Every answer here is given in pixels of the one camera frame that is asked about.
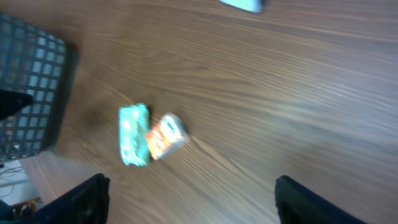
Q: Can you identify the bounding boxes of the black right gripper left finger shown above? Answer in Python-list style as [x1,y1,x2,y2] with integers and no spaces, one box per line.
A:
[12,173,111,224]

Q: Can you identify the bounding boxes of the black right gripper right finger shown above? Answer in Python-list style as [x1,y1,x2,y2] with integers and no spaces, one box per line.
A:
[275,175,364,224]

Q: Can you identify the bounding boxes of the teal snack packet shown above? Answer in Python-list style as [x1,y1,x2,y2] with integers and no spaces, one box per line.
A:
[119,103,150,166]

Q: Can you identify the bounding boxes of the orange tissue pack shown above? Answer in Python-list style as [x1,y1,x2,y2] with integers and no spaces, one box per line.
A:
[146,113,190,161]

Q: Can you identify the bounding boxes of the white barcode scanner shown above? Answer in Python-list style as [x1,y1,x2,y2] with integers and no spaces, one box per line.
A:
[220,0,266,13]

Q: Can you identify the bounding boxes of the black wire basket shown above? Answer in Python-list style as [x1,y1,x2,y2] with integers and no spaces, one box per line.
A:
[1,12,79,163]

